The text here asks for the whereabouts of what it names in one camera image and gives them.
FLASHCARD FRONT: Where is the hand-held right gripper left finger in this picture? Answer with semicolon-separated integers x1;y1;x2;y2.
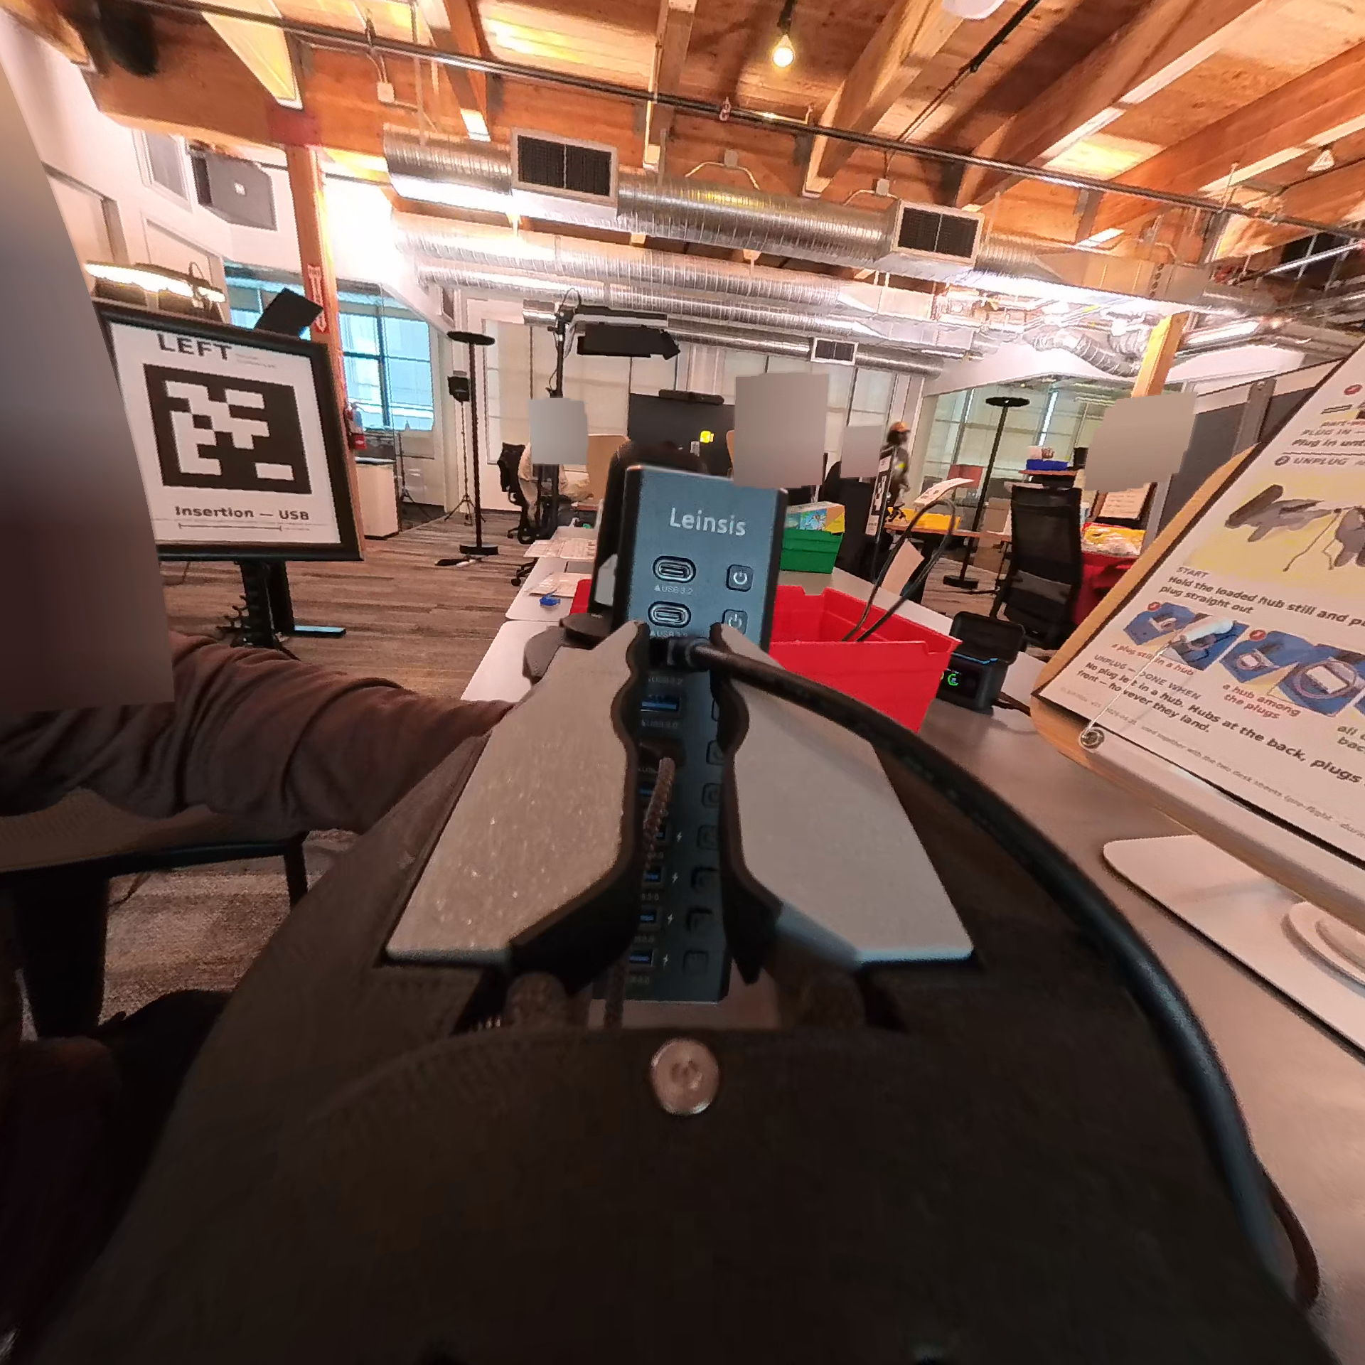
383;620;653;991

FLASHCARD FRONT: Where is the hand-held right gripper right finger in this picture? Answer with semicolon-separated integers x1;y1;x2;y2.
705;623;976;985

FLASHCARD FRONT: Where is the black usb hub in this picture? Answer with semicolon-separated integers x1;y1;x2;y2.
607;463;790;1004

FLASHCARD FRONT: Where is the black usb cable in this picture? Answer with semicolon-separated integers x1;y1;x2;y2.
665;634;1323;1314

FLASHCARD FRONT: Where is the person's left forearm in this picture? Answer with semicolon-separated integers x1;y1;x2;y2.
0;628;524;845

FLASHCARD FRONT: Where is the black monitor screen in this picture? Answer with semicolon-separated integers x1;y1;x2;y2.
626;392;737;476

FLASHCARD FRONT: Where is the red plastic bin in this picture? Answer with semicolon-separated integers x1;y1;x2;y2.
570;580;961;735

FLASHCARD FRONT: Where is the black device with green display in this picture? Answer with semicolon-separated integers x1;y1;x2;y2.
935;610;1027;714

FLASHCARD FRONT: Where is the white cabinet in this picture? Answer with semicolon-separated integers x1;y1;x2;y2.
353;461;402;540

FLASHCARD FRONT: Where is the studio light on stand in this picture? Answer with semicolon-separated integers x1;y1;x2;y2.
543;287;683;540

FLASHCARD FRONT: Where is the black sign stand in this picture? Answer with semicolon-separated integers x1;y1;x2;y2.
217;559;348;654

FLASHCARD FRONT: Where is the black office chair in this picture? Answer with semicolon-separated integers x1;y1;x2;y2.
990;485;1086;653

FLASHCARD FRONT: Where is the person's office chair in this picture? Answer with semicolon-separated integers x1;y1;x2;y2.
0;789;312;1038

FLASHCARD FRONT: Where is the white stand base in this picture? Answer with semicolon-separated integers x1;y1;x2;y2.
1100;832;1365;1055

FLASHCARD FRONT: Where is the framed marker sign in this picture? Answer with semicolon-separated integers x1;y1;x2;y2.
93;299;366;564

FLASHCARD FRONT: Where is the instruction sheet on stand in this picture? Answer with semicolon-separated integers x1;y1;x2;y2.
1026;338;1365;891

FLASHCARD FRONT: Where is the printed instruction sheet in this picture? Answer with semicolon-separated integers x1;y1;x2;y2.
1039;350;1365;839

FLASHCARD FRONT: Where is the braided cable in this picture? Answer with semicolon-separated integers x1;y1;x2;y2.
601;751;683;1031

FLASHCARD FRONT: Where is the thin black cable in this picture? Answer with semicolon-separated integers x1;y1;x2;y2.
841;520;966;644

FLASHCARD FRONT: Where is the silver air duct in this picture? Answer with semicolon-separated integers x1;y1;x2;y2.
380;122;1067;281
409;236;1143;358

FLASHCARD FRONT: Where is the black wall speaker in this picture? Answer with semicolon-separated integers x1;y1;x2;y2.
188;149;278;232

